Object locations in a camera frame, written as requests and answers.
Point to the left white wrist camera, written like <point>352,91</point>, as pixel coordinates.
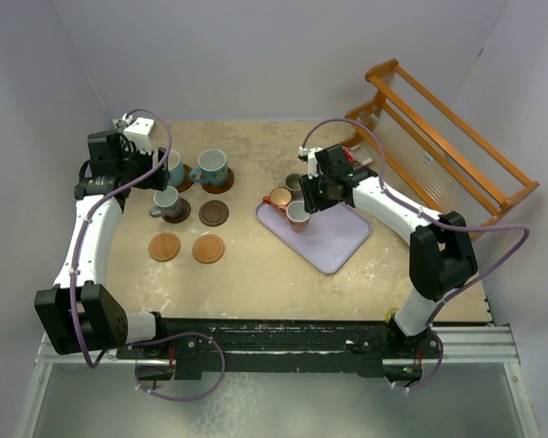
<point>137,130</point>

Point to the large light blue cup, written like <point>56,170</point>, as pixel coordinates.
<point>175,168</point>

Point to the light orange wooden coaster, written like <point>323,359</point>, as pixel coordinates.
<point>164,247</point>
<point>208,249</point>

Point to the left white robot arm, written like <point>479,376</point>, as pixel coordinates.
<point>78,313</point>

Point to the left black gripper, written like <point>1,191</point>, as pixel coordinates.
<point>156,181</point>

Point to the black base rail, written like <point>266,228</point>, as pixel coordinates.
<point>193,346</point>

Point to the aluminium frame profile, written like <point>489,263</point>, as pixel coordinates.
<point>461,345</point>

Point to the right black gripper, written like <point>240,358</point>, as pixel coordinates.
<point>313,203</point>

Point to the red white small box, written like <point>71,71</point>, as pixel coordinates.
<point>348,154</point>

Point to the reddish wooden coaster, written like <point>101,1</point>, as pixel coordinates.
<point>229,182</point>
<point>187,182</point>

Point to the grey blue cup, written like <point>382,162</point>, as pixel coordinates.
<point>166,203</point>

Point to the yellow tape roll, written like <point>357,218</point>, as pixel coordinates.
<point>390,314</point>

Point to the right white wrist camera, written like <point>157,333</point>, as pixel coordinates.
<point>308,155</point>

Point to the grey green cup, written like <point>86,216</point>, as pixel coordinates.
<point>292,183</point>

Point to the orange wooden rack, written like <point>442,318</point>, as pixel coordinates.
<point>433,151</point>

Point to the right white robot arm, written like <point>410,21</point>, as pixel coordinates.
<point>440,258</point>

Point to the pink red cup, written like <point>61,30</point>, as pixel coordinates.
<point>296,214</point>

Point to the lilac serving tray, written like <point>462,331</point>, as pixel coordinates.
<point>329,240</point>

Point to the orange copper cup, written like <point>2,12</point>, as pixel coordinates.
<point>279,198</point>

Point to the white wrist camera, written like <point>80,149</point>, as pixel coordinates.
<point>137,130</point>
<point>308,155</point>

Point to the dark walnut coaster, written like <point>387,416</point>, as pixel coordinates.
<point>213,213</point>
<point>183,215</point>

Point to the blue cup with pattern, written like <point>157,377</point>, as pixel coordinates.
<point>212,168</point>

